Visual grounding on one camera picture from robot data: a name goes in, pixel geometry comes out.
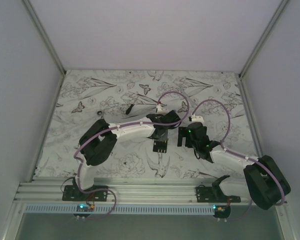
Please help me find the black fuse box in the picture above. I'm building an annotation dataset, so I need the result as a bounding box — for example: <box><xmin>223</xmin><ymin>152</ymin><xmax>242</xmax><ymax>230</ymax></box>
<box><xmin>152</xmin><ymin>140</ymin><xmax>168</xmax><ymax>154</ymax></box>

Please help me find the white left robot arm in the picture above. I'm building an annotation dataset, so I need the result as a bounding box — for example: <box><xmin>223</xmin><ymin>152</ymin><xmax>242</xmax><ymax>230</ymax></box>
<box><xmin>73</xmin><ymin>110</ymin><xmax>182</xmax><ymax>201</ymax></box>

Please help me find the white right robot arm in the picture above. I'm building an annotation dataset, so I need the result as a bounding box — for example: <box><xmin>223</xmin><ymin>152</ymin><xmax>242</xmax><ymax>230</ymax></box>
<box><xmin>177</xmin><ymin>122</ymin><xmax>291</xmax><ymax>210</ymax></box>

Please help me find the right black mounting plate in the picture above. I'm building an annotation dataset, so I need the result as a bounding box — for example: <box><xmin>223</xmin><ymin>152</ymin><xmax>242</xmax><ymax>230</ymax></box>
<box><xmin>195</xmin><ymin>184</ymin><xmax>241</xmax><ymax>203</ymax></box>

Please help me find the black mounting plate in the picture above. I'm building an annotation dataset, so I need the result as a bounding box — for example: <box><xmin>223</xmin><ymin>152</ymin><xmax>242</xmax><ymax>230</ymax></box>
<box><xmin>62</xmin><ymin>185</ymin><xmax>108</xmax><ymax>202</ymax></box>
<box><xmin>195</xmin><ymin>184</ymin><xmax>241</xmax><ymax>203</ymax></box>

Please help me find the right controller board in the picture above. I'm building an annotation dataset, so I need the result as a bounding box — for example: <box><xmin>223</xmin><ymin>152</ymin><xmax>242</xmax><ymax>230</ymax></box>
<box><xmin>213</xmin><ymin>205</ymin><xmax>231</xmax><ymax>222</ymax></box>

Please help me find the controller board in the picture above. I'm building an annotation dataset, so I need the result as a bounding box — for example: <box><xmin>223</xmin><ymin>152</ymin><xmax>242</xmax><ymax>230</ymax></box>
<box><xmin>73</xmin><ymin>203</ymin><xmax>94</xmax><ymax>220</ymax></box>
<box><xmin>213</xmin><ymin>205</ymin><xmax>231</xmax><ymax>222</ymax></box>

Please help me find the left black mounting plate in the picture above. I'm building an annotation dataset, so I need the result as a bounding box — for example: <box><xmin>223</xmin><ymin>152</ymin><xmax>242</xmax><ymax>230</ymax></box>
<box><xmin>62</xmin><ymin>185</ymin><xmax>108</xmax><ymax>202</ymax></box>

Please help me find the left controller board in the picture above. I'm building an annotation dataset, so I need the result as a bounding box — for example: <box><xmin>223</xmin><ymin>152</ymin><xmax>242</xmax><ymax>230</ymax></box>
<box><xmin>73</xmin><ymin>203</ymin><xmax>94</xmax><ymax>220</ymax></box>

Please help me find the aluminium frame post right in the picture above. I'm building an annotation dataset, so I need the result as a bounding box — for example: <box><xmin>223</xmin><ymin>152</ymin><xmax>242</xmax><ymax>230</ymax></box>
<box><xmin>238</xmin><ymin>0</ymin><xmax>291</xmax><ymax>78</ymax></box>

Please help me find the aluminium frame post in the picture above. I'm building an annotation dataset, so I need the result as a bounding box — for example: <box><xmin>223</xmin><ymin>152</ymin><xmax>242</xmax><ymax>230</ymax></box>
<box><xmin>238</xmin><ymin>0</ymin><xmax>291</xmax><ymax>78</ymax></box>
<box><xmin>21</xmin><ymin>0</ymin><xmax>67</xmax><ymax>76</ymax></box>

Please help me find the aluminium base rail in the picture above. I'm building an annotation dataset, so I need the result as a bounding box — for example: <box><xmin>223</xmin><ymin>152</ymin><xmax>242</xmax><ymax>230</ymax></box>
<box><xmin>13</xmin><ymin>181</ymin><xmax>243</xmax><ymax>204</ymax></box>

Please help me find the white slotted cable duct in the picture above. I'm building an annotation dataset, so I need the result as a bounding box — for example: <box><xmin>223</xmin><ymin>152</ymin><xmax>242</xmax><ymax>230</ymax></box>
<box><xmin>24</xmin><ymin>203</ymin><xmax>214</xmax><ymax>216</ymax></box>

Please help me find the aluminium frame post left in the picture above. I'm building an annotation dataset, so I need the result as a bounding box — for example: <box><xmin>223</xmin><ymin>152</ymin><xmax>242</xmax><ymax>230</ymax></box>
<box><xmin>21</xmin><ymin>0</ymin><xmax>67</xmax><ymax>76</ymax></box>

